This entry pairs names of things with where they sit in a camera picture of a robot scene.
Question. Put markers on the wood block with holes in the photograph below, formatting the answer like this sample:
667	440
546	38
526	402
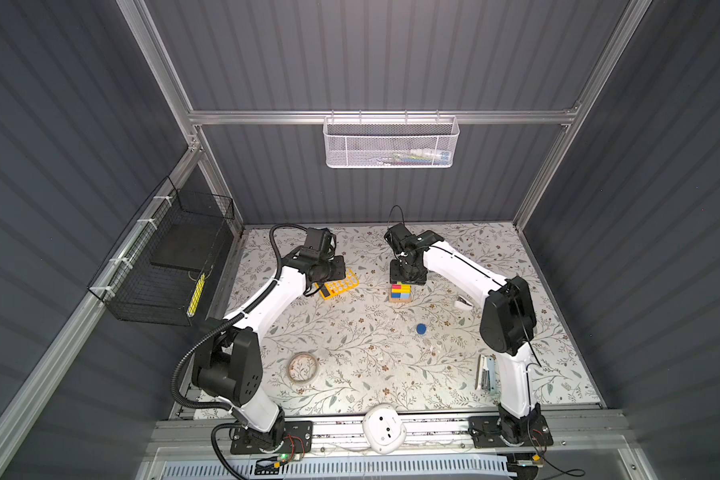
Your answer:
400	300

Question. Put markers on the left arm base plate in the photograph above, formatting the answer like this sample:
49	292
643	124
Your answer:
286	437

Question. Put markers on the white wire basket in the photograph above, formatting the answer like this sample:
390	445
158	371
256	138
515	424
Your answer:
394	143

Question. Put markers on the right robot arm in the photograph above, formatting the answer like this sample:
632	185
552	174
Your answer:
508	315

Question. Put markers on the white staple remover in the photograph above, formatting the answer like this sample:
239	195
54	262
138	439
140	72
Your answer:
462	304

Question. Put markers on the clear tape roll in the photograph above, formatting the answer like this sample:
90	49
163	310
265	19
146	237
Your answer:
302	367

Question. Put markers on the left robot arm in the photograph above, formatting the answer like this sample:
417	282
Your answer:
227	363

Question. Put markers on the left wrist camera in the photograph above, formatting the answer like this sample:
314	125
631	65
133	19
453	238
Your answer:
320	242

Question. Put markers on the white round device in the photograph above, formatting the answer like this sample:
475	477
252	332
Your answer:
384	429

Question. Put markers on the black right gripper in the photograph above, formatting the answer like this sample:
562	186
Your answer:
417	280

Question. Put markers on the black wire basket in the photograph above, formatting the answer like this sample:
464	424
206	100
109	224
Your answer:
150	277

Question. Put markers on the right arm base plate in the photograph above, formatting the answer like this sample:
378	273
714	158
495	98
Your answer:
498	431

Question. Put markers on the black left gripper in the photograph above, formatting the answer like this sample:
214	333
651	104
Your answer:
336	260

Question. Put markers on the yellow ruler in basket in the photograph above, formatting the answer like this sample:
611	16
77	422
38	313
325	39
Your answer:
196	296

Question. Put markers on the yellow calculator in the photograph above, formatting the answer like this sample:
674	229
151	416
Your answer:
335	288

